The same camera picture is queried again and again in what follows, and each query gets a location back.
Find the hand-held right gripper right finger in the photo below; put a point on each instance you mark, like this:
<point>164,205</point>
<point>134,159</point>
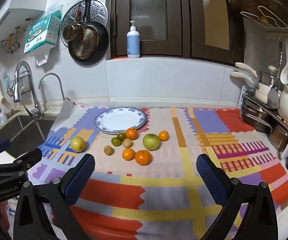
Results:
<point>211,180</point>

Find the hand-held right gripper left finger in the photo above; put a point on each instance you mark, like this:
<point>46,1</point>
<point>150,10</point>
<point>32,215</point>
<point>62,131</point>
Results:
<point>80,177</point>

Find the yellow apple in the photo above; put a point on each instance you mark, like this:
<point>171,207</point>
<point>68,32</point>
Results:
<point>77,144</point>

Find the small brown round fruit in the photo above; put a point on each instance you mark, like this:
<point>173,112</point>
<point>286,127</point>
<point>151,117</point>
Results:
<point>127,143</point>
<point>108,150</point>

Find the small green mandarin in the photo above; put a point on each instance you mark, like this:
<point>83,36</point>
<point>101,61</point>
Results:
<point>121,135</point>
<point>115,142</point>

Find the orange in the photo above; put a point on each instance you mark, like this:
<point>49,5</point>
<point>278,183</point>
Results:
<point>163,135</point>
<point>128,154</point>
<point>131,133</point>
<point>143,157</point>

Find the blue patterned white plate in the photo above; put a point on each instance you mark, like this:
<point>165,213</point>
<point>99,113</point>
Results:
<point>120,120</point>

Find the green apple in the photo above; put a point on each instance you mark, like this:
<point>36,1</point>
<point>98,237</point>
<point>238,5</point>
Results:
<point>151,142</point>

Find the kitchen sink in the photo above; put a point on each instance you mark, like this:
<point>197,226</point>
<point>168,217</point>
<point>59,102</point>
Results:
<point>26,132</point>

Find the yellow dish brush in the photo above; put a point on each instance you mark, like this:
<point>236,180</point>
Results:
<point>1,100</point>

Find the colourful patterned tablecloth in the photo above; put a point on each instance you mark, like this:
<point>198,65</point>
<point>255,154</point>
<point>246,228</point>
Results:
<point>164,192</point>

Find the large chrome faucet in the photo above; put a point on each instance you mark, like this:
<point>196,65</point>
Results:
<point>35,105</point>

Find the stainless steel bowl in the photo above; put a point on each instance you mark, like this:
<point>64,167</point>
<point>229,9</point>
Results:
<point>279,137</point>
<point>255,117</point>

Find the thin gooseneck faucet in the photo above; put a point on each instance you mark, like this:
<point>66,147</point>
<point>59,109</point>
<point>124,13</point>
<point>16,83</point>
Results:
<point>58,80</point>

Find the white saucepan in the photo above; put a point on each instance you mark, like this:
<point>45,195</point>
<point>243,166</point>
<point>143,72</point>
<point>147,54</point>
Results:
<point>261,95</point>

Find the white plastic bag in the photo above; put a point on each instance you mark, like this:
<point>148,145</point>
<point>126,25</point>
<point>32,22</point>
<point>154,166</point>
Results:
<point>42,56</point>

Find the metal spatula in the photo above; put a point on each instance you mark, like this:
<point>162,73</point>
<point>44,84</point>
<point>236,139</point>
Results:
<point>273,98</point>

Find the steel pot with lid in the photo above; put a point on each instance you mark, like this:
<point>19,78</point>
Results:
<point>266,78</point>

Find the gold metal colander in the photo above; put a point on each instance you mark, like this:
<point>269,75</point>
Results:
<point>86,45</point>

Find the teal paper towel pack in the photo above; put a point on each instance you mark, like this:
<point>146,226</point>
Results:
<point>42,30</point>

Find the white plastic spoon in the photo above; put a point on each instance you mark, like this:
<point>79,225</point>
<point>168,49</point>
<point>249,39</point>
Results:
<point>285,76</point>

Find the copper saucepan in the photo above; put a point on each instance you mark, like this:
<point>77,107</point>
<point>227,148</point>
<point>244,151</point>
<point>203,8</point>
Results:
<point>71,32</point>

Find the white blue pump bottle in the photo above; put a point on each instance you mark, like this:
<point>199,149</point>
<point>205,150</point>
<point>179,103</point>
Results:
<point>133,42</point>

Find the round metal steamer tray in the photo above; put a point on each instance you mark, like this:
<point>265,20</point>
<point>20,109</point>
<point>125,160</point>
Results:
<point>97,10</point>

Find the round wooden cutting board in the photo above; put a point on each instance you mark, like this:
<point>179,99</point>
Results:
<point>259,7</point>

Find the metal wall hook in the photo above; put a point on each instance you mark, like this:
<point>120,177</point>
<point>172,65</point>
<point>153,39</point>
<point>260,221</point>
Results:
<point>8,45</point>
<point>17,33</point>

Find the dark brown window frame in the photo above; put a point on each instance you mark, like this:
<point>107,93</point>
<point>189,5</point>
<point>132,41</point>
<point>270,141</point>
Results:
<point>179,30</point>

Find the white wall rack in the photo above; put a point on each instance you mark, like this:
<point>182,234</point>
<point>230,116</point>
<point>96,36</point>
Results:
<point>281,27</point>

